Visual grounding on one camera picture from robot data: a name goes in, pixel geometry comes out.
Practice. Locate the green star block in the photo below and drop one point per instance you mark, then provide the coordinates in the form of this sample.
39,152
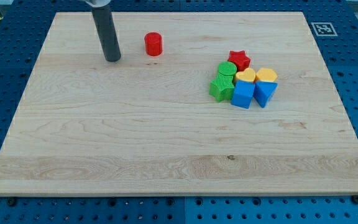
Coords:
222,87

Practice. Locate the yellow heart block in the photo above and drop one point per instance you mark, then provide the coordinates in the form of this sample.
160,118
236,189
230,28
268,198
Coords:
248,75

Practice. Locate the red star block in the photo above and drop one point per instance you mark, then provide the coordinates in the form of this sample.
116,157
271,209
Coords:
239,59

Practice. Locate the green cylinder block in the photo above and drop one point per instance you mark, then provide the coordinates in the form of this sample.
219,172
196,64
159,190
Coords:
227,68

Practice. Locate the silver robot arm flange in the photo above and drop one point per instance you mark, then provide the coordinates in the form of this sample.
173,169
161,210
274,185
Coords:
97,3

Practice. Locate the light wooden board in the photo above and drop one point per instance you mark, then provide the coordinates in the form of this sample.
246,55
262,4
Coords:
147,125

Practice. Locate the yellow hexagon block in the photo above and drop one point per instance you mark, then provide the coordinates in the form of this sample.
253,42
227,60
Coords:
266,75

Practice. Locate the blue triangle block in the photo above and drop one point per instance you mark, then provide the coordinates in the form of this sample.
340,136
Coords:
263,92

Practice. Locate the black right board bolt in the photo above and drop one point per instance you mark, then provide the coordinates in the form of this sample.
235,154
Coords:
354,199

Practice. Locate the white fiducial marker tag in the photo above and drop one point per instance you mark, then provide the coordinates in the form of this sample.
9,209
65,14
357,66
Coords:
324,29

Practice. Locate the black board bolt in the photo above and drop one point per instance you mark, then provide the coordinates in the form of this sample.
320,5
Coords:
11,202
354,199

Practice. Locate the black left board bolt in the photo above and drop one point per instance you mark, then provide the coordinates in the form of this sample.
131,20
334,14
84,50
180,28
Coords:
11,202

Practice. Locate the red cylinder block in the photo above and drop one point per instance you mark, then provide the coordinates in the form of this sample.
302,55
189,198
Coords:
153,44

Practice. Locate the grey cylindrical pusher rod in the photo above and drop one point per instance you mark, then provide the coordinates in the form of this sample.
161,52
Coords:
106,32

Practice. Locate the blue cube block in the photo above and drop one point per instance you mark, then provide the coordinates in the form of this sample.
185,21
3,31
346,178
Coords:
243,94

